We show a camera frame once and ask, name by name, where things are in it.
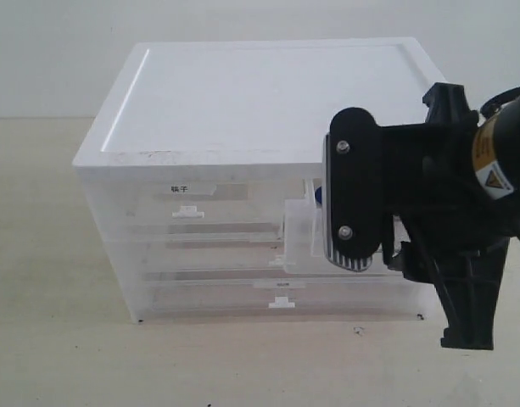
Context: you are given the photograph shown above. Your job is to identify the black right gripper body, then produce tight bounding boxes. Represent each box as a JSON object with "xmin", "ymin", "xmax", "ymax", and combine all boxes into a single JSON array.
[{"xmin": 384, "ymin": 83, "xmax": 508, "ymax": 350}]

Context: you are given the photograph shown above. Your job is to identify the keys with blue fob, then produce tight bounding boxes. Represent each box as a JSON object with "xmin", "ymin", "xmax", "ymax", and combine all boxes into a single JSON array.
[{"xmin": 314, "ymin": 187, "xmax": 323, "ymax": 208}]

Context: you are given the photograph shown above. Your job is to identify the white translucent drawer cabinet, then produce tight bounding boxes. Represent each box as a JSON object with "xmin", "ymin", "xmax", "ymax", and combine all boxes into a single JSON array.
[{"xmin": 72, "ymin": 37, "xmax": 444, "ymax": 323}]

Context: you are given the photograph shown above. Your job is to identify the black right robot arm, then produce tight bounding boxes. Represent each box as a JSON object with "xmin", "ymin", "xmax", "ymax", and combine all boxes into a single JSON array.
[{"xmin": 383, "ymin": 83, "xmax": 520, "ymax": 350}]

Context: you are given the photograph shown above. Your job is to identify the bottom wide translucent drawer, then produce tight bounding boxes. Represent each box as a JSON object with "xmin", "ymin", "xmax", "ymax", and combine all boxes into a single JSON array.
[{"xmin": 136, "ymin": 277, "xmax": 434, "ymax": 319}]

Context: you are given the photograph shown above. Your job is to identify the wide translucent drawer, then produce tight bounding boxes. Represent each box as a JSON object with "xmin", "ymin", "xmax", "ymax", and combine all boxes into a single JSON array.
[
  {"xmin": 113, "ymin": 241, "xmax": 402, "ymax": 286},
  {"xmin": 136, "ymin": 277, "xmax": 434, "ymax": 319}
]

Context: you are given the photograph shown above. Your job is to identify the middle wide translucent drawer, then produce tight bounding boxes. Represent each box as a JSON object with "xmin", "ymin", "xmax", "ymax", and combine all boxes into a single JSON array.
[{"xmin": 113, "ymin": 241, "xmax": 402, "ymax": 286}]

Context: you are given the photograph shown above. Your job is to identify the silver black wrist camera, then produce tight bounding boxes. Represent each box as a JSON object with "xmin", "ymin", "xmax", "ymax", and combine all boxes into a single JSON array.
[{"xmin": 322, "ymin": 108, "xmax": 394, "ymax": 273}]

